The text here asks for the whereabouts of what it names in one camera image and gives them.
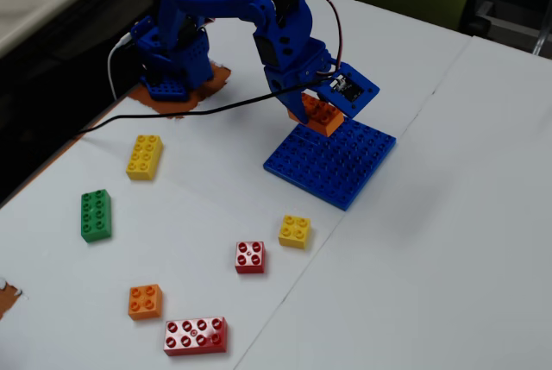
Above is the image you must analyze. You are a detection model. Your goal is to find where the yellow 2x2 block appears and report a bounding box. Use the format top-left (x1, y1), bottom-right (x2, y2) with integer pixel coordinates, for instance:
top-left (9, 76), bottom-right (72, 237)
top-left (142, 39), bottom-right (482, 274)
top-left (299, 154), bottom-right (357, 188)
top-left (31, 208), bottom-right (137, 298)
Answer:
top-left (278, 214), bottom-right (312, 250)

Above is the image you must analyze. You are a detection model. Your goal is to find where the red 2x4 block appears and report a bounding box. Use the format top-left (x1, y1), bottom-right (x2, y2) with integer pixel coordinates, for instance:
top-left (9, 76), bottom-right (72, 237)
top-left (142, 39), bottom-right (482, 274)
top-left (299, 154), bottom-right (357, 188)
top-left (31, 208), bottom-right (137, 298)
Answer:
top-left (162, 316), bottom-right (229, 357)

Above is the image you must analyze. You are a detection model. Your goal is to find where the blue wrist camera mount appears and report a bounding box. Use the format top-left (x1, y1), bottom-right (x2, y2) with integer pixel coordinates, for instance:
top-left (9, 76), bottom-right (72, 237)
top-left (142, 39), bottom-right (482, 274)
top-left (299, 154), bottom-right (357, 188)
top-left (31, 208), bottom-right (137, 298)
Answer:
top-left (313, 61), bottom-right (381, 120)

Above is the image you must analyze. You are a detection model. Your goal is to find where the red black gripper servo wire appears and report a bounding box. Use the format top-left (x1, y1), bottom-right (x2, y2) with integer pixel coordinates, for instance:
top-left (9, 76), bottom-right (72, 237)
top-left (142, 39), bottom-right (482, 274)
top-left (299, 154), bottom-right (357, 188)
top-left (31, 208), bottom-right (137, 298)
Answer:
top-left (301, 0), bottom-right (344, 83)

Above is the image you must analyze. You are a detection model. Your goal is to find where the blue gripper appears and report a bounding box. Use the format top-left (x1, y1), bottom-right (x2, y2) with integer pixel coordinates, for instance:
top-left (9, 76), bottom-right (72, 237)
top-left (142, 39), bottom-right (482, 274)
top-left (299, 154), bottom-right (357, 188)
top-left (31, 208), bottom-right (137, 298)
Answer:
top-left (262, 36), bottom-right (336, 126)

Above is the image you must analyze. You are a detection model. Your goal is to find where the orange 2x2 block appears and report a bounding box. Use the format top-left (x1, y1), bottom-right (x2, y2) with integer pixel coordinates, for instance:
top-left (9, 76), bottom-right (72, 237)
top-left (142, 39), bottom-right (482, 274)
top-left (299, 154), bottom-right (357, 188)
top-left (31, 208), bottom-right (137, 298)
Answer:
top-left (127, 284), bottom-right (164, 322)

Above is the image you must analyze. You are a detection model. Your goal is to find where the blue 8x8 studded plate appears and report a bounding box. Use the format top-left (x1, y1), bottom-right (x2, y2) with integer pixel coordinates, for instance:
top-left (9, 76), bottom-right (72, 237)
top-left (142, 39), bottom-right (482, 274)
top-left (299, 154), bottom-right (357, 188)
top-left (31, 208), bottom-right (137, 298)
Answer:
top-left (262, 117), bottom-right (398, 212)

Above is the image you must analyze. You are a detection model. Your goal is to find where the black metal chair frame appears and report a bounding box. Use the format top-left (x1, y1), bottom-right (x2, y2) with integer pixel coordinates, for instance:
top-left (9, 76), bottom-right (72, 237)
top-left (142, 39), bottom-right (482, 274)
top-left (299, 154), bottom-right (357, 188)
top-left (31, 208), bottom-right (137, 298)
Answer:
top-left (457, 0), bottom-right (552, 60)

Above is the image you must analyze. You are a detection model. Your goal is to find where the red 2x2 block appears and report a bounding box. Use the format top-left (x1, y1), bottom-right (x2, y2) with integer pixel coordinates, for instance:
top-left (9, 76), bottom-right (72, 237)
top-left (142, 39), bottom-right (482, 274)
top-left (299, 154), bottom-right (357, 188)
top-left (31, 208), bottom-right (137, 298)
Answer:
top-left (235, 240), bottom-right (267, 275)

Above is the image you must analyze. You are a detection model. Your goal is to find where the orange 2x4 block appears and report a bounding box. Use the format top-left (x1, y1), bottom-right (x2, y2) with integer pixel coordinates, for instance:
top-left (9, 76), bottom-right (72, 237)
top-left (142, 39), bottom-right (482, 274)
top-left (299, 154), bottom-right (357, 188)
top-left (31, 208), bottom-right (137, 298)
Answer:
top-left (287, 92), bottom-right (346, 138)

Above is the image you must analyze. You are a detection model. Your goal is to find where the white power cable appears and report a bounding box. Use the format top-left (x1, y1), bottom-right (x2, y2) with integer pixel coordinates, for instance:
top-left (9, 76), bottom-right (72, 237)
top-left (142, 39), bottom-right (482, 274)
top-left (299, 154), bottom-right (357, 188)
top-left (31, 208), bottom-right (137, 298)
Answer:
top-left (107, 32), bottom-right (133, 102)

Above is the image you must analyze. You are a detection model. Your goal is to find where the yellow 2x4 block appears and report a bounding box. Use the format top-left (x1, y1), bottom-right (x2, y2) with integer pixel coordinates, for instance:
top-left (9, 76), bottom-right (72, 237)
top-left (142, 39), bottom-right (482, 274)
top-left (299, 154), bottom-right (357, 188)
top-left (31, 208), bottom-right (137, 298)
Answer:
top-left (125, 134), bottom-right (164, 182)

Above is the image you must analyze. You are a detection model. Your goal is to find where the green 2x4 block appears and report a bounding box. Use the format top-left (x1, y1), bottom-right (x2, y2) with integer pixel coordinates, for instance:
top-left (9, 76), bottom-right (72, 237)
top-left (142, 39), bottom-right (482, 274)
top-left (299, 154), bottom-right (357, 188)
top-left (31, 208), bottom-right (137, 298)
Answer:
top-left (80, 189), bottom-right (113, 243)

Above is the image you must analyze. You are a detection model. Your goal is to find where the black camera cable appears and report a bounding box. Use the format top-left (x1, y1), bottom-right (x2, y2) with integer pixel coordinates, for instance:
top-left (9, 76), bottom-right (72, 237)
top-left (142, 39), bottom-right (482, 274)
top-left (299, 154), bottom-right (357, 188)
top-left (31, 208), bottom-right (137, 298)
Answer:
top-left (76, 78), bottom-right (336, 135)

